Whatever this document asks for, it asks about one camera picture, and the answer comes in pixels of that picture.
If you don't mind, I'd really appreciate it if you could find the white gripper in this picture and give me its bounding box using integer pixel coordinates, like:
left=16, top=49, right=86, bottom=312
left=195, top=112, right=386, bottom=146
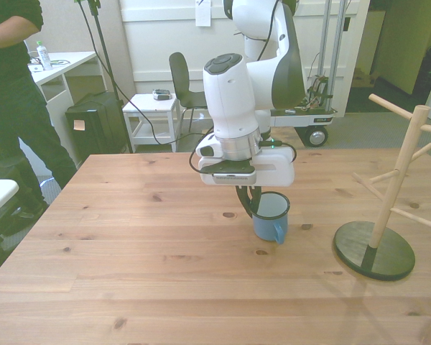
left=195, top=138, right=296, bottom=219

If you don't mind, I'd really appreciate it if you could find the blue enamel mug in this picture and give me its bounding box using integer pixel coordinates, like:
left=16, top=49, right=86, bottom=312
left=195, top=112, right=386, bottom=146
left=250, top=192, right=292, bottom=245

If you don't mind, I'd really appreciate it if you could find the wooden mug tree stand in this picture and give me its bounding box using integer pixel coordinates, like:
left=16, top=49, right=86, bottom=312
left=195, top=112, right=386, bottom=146
left=333, top=93, right=431, bottom=282

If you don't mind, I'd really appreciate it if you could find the wheeled robot cart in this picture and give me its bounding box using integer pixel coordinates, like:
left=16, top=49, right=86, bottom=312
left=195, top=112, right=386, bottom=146
left=261, top=106, right=338, bottom=148

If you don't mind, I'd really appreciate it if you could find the loose wiring bundle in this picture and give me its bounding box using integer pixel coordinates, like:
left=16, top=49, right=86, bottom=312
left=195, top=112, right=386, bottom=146
left=301, top=73, right=331, bottom=109

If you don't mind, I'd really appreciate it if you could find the black chair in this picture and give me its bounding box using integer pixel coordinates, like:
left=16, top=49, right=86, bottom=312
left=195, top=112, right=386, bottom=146
left=168, top=52, right=209, bottom=134

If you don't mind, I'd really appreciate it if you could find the white side table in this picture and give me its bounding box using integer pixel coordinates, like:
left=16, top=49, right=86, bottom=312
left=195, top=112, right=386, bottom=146
left=121, top=93, right=182, bottom=154

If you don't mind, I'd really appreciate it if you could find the black computer tower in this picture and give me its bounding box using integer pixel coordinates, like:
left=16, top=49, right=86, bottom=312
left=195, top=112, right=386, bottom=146
left=65, top=91, right=130, bottom=165

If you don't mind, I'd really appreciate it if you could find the aluminium pole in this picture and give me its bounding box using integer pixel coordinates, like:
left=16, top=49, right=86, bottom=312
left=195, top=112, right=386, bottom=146
left=328, top=0, right=348, bottom=112
left=316, top=0, right=334, bottom=109

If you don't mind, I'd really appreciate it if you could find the white paper sheet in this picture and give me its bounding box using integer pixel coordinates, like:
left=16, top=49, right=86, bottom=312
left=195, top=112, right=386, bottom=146
left=195, top=0, right=212, bottom=28

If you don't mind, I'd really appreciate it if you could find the black tripod stand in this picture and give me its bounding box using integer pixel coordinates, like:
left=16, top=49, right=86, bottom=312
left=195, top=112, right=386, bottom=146
left=73, top=0, right=134, bottom=154

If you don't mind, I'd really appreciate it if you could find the white desk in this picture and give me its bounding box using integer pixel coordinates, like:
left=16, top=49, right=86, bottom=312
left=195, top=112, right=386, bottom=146
left=27, top=50, right=107, bottom=119

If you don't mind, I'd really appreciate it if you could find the clear plastic bottle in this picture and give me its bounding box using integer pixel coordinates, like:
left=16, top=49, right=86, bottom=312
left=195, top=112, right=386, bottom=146
left=35, top=40, right=54, bottom=71

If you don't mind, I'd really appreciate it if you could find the white rounded board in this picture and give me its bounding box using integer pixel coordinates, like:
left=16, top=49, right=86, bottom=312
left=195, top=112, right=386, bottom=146
left=0, top=178, right=20, bottom=224

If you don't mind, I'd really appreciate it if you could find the person in black clothes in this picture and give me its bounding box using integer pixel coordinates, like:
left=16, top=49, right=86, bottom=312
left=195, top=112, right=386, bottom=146
left=0, top=0, right=78, bottom=238

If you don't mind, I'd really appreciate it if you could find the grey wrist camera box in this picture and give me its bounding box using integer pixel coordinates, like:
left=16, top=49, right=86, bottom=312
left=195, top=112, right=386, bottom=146
left=203, top=160, right=259, bottom=186

